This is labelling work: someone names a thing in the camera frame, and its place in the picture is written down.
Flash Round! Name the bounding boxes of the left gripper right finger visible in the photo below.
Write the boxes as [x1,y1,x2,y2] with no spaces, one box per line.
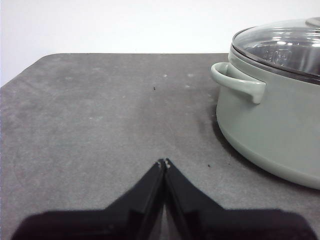
[164,157,317,240]

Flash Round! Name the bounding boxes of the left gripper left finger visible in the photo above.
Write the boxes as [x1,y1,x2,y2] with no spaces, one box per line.
[11,157,166,240]

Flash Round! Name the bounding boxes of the glass lid with green knob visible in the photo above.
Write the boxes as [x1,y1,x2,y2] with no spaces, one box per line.
[231,16,320,85]

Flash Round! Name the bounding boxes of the pale green electric steamer pot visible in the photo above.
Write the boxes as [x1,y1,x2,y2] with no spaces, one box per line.
[210,49,320,190]

